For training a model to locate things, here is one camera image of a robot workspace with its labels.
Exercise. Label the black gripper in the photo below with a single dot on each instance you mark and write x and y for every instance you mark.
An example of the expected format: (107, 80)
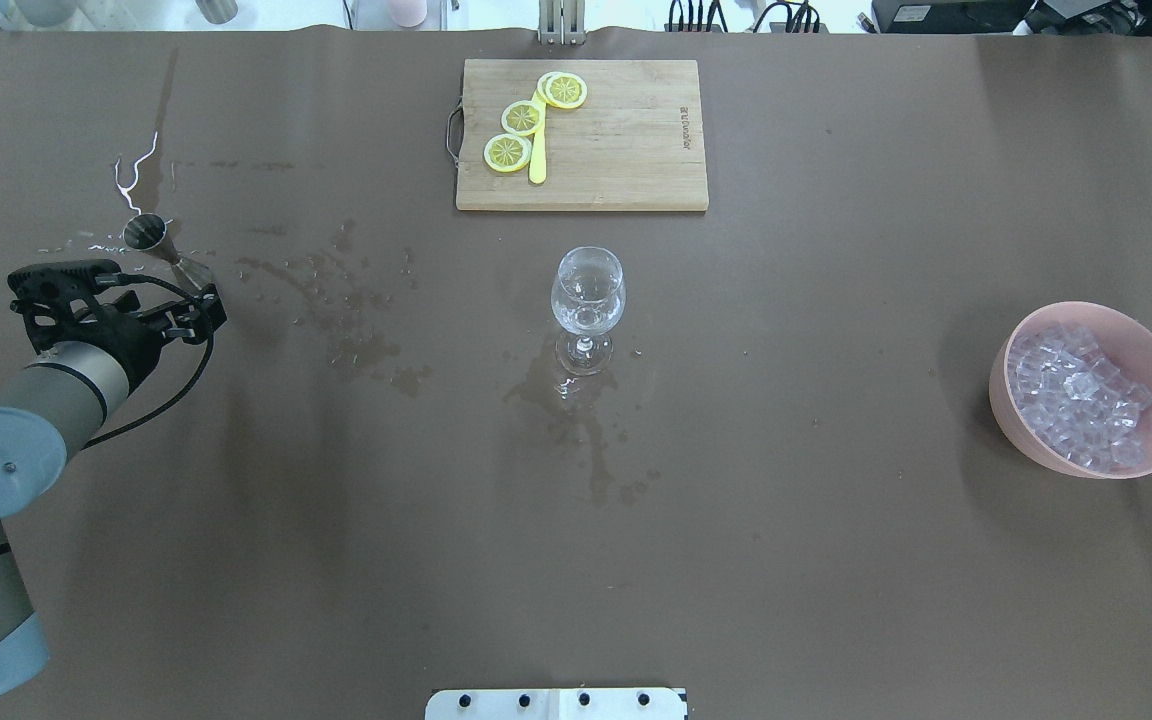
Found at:
(132, 334)

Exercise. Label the steel double jigger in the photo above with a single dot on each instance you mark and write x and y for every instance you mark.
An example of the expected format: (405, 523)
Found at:
(148, 233)

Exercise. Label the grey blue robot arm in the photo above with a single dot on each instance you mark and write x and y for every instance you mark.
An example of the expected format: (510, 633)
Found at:
(51, 410)

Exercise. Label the clear wine glass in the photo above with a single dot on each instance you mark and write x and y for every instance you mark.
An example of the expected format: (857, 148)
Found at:
(587, 300)

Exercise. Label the clear ice cubes pile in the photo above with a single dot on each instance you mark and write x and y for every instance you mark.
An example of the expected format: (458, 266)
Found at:
(1076, 399)

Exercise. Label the lemon slice far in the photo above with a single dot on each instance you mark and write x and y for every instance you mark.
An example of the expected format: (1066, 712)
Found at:
(507, 152)

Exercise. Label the lemon slice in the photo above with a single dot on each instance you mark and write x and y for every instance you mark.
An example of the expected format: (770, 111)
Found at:
(507, 152)
(523, 118)
(563, 90)

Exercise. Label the yellow plastic knife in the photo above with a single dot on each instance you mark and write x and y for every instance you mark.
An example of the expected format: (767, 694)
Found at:
(537, 172)

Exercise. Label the lemon slice middle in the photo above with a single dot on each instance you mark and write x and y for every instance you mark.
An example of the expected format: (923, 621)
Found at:
(523, 118)

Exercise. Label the lemon slice near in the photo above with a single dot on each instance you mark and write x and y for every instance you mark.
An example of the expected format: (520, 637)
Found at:
(563, 90)

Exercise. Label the bamboo cutting board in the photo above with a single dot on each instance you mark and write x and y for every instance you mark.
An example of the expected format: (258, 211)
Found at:
(637, 144)

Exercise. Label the pink bowl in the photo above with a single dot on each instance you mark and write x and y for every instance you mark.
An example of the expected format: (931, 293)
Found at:
(1126, 341)

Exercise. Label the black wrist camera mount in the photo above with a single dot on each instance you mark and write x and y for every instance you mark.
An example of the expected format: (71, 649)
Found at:
(59, 302)

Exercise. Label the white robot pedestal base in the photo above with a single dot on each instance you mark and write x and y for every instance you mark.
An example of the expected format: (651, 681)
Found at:
(559, 703)

